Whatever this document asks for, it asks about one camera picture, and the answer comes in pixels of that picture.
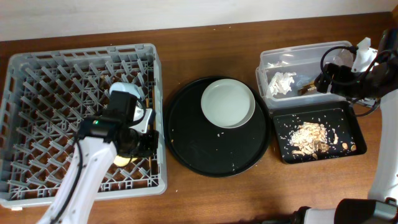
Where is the light blue plastic cup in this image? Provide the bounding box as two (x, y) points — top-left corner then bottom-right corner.
(109, 82), (145, 100)

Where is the grey dish rack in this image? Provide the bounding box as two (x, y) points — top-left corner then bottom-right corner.
(1, 44), (164, 209)

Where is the gold brown snack wrapper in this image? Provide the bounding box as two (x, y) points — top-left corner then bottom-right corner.
(298, 83), (317, 96)

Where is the food scraps pile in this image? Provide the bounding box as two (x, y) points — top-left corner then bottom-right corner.
(289, 121), (358, 160)

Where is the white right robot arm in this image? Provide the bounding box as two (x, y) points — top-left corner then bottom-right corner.
(287, 28), (397, 223)

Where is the wooden chopstick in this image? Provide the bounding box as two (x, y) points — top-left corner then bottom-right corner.
(152, 86), (156, 110)
(146, 98), (152, 171)

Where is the grey round plate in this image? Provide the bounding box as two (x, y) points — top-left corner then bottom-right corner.
(200, 78), (256, 129)

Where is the round black tray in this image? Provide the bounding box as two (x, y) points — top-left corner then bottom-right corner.
(164, 77), (272, 177)

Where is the clear plastic bin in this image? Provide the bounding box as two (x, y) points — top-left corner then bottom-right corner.
(256, 40), (351, 111)

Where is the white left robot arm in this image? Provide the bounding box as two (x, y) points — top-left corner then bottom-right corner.
(39, 90), (159, 223)

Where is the yellow bowl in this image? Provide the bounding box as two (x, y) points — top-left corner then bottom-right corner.
(113, 156), (137, 167)

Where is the white tissue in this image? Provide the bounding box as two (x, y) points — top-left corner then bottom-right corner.
(267, 72), (296, 96)

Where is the black rectangular tray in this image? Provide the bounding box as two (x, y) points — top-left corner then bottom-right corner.
(273, 101), (368, 164)

